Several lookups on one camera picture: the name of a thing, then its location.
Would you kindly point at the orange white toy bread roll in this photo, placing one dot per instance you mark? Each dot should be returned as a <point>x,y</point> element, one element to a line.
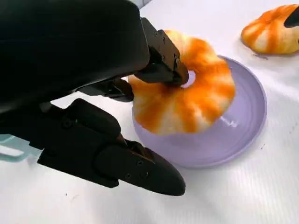
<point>187,109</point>
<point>266,32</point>

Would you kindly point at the pale green mug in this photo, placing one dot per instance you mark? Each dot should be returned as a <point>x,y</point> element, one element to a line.
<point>14,149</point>

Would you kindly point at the lilac plate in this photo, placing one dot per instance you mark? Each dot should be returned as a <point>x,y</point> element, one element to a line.
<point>233,140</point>

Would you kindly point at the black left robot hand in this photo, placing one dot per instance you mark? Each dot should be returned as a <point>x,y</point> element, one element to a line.
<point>70,51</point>

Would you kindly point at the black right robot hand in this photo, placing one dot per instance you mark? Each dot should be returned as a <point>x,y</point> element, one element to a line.
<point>293,18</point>

